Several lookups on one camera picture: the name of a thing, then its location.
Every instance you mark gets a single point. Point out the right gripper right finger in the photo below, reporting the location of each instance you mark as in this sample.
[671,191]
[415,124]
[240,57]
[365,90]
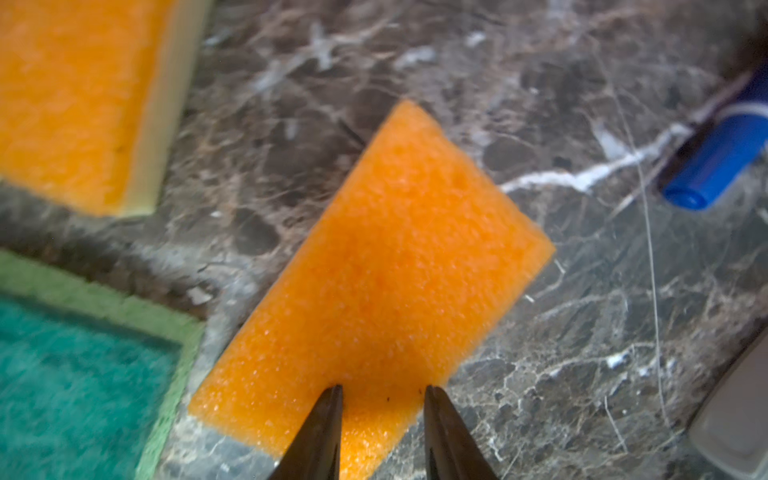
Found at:
[450,450]

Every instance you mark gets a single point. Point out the blue marker pen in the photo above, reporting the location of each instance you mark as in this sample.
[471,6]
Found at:
[732,134]

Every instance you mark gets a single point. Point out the dark green sponge right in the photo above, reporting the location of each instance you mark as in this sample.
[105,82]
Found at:
[91,378]

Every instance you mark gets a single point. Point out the orange sponge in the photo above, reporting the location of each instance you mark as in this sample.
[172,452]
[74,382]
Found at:
[415,260]
[92,94]

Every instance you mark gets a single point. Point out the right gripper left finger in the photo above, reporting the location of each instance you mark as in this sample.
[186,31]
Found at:
[315,451]

